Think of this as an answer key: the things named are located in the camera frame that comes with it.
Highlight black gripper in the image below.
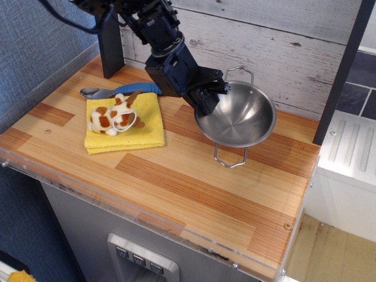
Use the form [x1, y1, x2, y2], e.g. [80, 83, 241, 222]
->
[145, 44, 229, 116]

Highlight silver button panel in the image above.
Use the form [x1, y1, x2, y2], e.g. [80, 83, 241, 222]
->
[107, 233, 180, 281]

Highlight black cable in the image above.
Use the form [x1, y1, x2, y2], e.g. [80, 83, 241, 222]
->
[39, 0, 115, 35]

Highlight steel colander bowl with handles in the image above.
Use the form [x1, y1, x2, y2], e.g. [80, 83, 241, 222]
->
[194, 66, 277, 169]

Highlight white ribbed drainboard counter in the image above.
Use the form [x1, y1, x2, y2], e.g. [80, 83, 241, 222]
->
[304, 111, 375, 241]

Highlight dark grey vertical post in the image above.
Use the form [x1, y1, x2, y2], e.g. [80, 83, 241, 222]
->
[98, 12, 125, 79]

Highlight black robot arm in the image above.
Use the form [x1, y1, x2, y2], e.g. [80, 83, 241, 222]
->
[73, 1, 227, 115]

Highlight black vertical frame post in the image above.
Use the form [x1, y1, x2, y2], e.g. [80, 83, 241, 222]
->
[313, 0, 375, 145]

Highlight clear acrylic edge guard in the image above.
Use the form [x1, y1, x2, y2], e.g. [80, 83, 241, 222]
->
[1, 140, 318, 281]

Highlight brown white plush toy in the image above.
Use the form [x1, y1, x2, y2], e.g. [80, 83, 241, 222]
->
[88, 90, 145, 136]

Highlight yellow folded towel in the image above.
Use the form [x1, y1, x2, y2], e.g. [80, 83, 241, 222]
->
[85, 93, 165, 155]

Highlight yellow object in corner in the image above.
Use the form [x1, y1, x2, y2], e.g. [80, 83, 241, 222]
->
[7, 271, 36, 282]

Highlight spoon with blue handle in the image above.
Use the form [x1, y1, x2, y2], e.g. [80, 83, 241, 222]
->
[80, 82, 162, 100]

